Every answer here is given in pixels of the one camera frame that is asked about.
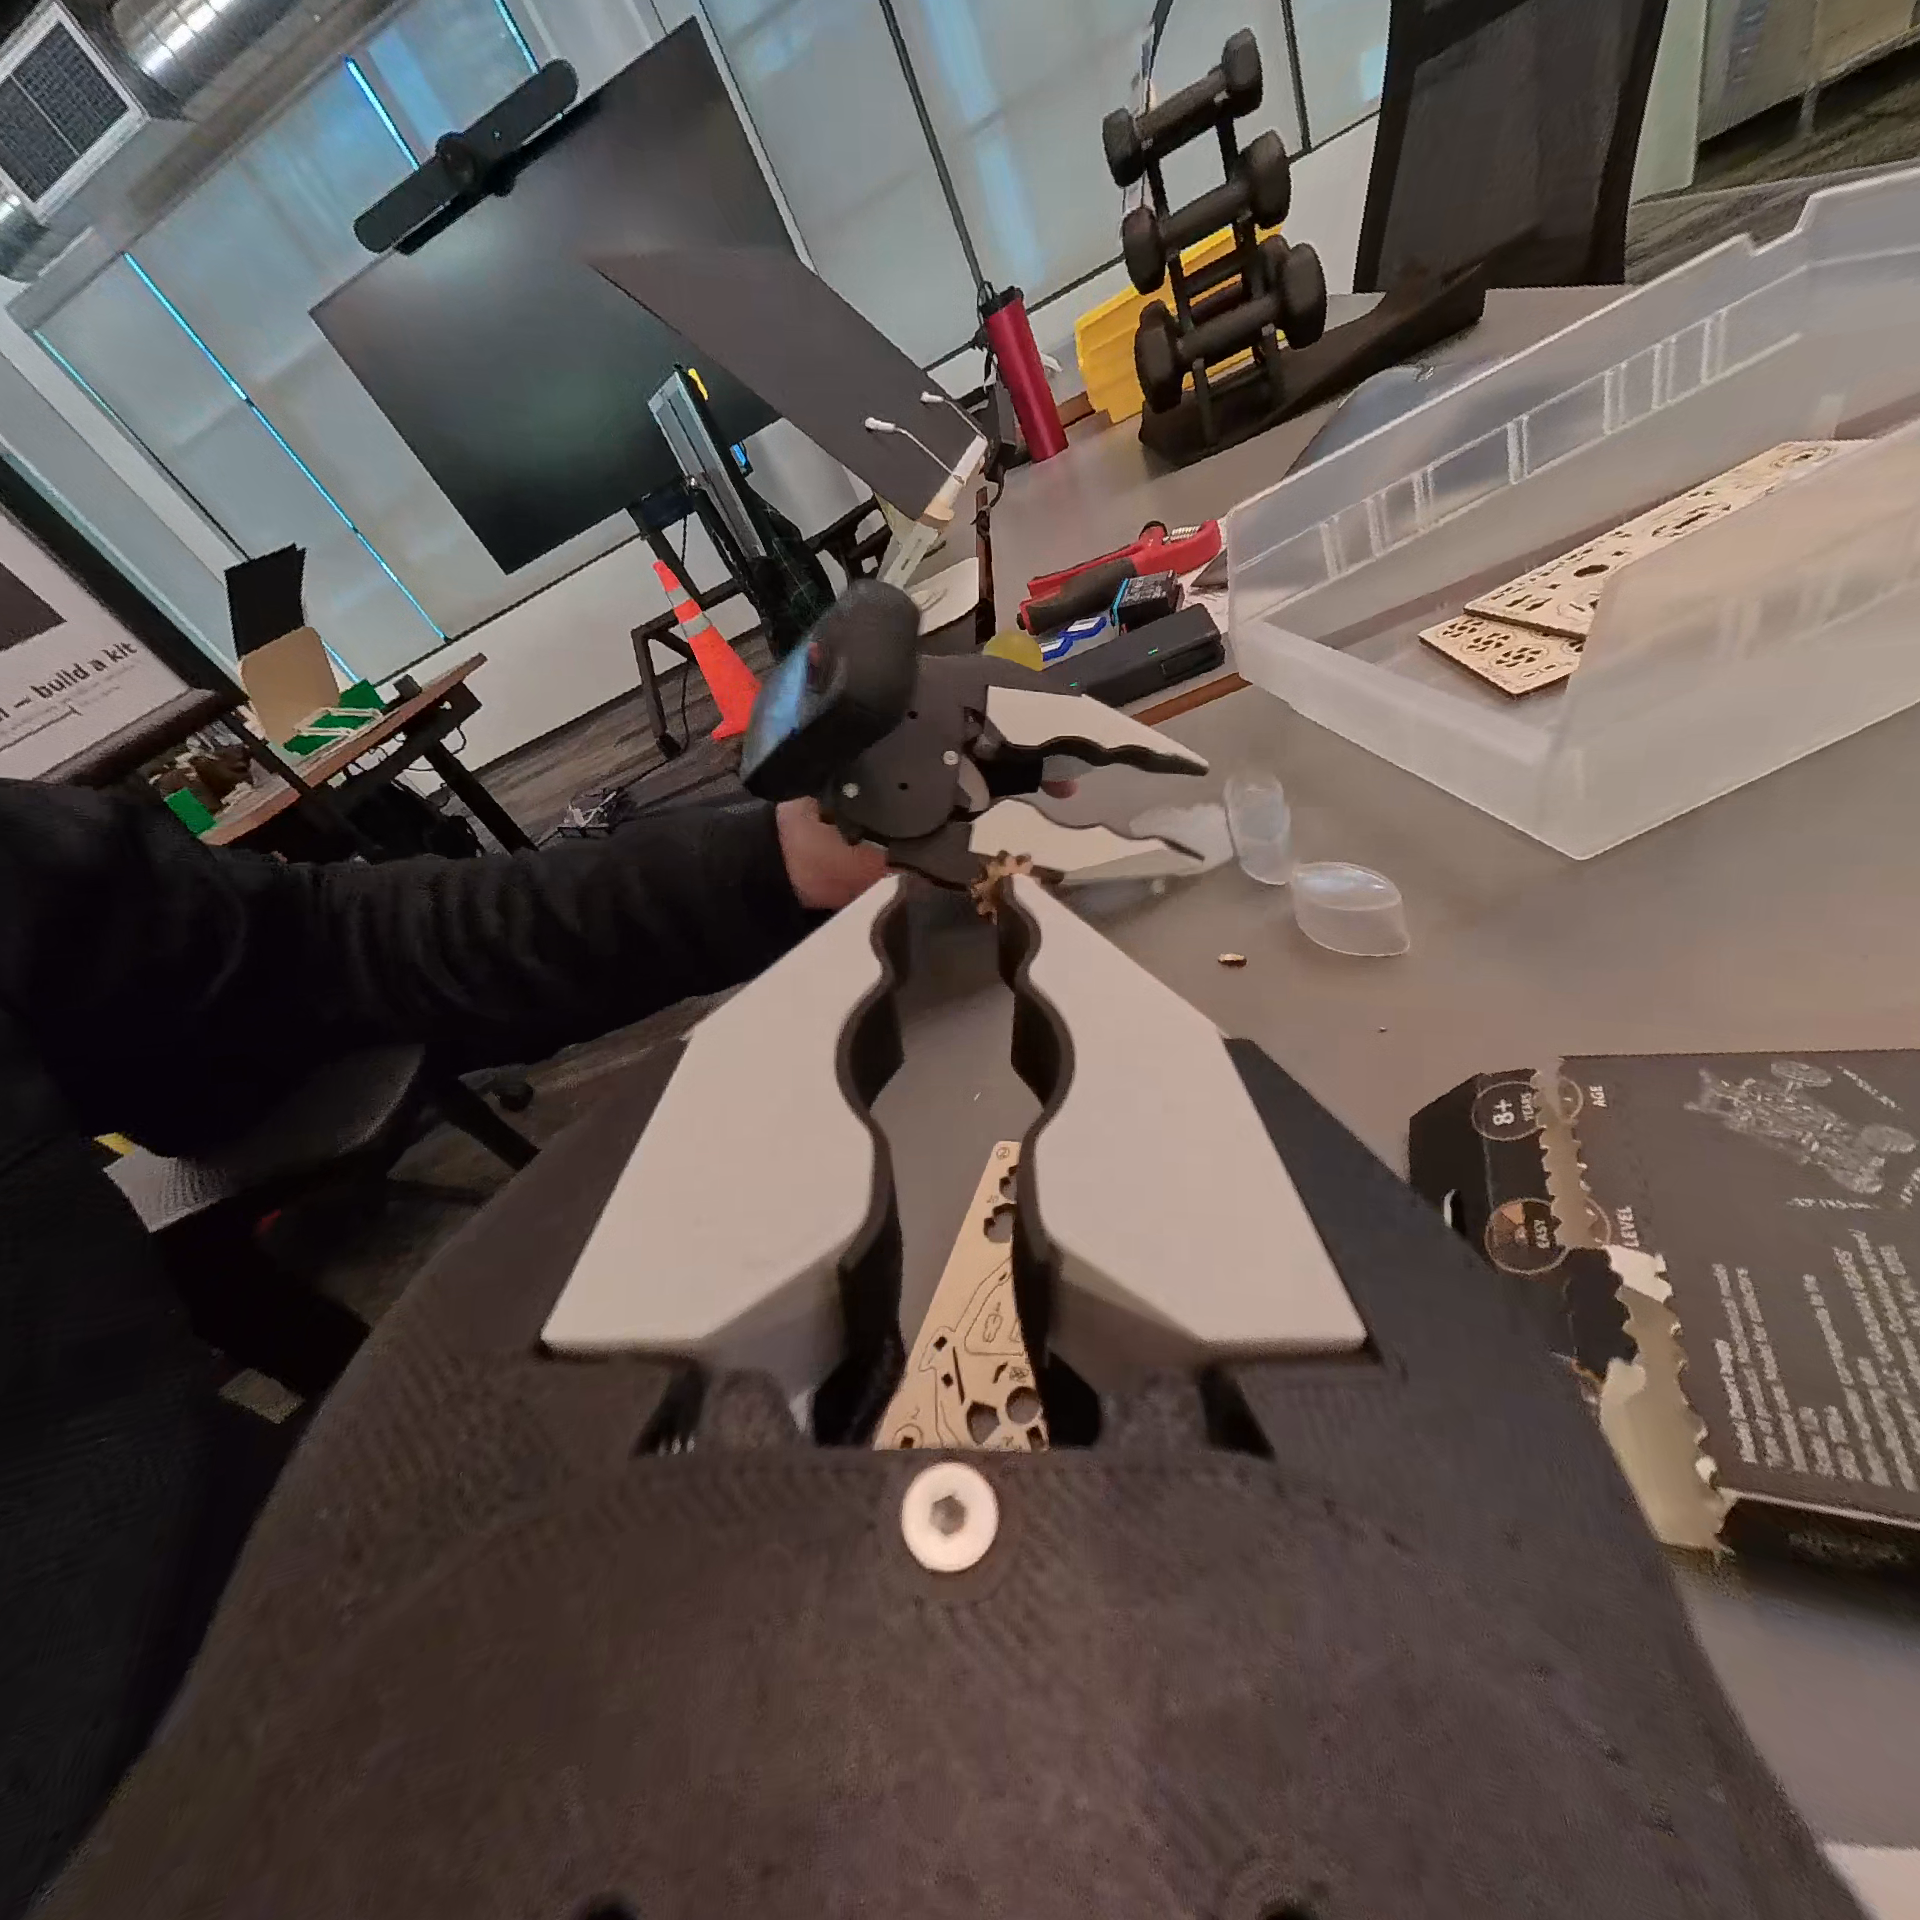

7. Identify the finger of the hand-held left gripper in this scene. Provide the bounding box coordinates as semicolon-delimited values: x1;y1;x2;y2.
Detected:
976;689;1211;799
959;799;1211;888

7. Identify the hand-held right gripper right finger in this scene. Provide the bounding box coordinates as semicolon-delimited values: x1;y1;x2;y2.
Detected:
996;881;1368;1373

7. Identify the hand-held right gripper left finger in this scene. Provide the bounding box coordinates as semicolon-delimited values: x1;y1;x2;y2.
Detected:
540;874;905;1445

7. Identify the clear plastic capsule half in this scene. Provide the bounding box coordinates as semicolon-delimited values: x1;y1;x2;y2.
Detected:
1222;766;1295;888
1286;854;1413;959

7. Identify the person's left forearm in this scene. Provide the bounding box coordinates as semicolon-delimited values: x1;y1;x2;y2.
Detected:
0;777;841;1160

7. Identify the wooden parts sheet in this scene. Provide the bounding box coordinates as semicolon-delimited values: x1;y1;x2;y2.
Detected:
1415;607;1592;701
1462;434;1876;645
872;1141;1054;1452

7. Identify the black model kit box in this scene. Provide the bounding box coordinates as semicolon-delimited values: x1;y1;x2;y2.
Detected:
1407;1047;1920;1568

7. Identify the person's left hand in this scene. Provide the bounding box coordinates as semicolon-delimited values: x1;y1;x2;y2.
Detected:
776;797;903;911

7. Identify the black power bank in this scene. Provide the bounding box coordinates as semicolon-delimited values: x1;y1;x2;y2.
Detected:
1049;602;1229;709

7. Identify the orange traffic cone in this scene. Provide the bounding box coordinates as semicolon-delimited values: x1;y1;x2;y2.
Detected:
651;558;763;741

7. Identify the black dumbbell rack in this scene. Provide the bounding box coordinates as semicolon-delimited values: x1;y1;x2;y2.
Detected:
1132;60;1359;458

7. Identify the red tube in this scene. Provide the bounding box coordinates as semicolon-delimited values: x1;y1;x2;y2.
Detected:
976;282;1067;463

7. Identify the yellow plastic bin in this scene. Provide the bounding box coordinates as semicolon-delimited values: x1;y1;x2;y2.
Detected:
1071;274;1191;428

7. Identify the black flat panel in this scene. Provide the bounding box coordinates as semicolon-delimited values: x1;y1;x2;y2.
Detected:
592;246;988;521

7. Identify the dark desk chair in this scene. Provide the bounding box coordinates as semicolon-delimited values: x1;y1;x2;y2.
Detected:
102;1040;543;1327

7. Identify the black dumbbell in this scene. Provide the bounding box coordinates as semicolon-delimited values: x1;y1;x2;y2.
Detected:
1120;130;1293;296
1132;237;1331;408
1101;26;1267;191

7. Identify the wooden side table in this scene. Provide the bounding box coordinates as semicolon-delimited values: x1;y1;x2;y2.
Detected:
147;652;537;858

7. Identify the large black screen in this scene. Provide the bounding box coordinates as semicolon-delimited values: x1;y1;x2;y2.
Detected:
309;16;845;576

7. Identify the clear plastic storage bin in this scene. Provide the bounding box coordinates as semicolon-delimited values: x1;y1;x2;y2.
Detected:
1221;167;1920;864

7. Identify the open cardboard box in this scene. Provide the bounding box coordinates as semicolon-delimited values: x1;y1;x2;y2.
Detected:
237;624;342;746

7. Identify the person's black clothing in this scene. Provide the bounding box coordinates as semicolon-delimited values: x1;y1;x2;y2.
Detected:
0;1036;384;1912

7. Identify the ceiling air vent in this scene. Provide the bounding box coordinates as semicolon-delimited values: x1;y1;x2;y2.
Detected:
0;0;156;215

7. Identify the red handled tool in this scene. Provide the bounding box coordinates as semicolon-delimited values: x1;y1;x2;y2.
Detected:
1017;518;1221;629

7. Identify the black video bar camera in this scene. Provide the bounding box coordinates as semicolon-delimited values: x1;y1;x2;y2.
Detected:
352;56;580;255

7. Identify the framed wall poster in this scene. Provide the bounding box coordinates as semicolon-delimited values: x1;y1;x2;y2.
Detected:
0;492;230;783

